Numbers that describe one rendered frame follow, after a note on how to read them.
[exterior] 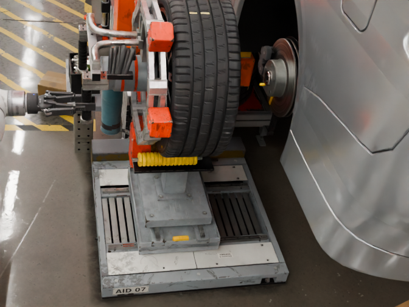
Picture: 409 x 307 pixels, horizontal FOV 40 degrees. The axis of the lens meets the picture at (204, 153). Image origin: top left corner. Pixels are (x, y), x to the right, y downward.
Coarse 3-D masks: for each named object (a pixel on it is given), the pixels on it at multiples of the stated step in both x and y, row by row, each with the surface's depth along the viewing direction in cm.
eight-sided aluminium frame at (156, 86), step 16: (144, 0) 206; (144, 16) 198; (160, 16) 197; (160, 64) 193; (160, 80) 191; (144, 96) 240; (160, 96) 194; (144, 112) 237; (144, 128) 203; (144, 144) 224
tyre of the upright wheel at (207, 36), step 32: (160, 0) 213; (192, 0) 198; (224, 0) 201; (192, 32) 190; (224, 32) 194; (192, 64) 189; (224, 64) 191; (192, 96) 191; (224, 96) 194; (192, 128) 198; (224, 128) 201
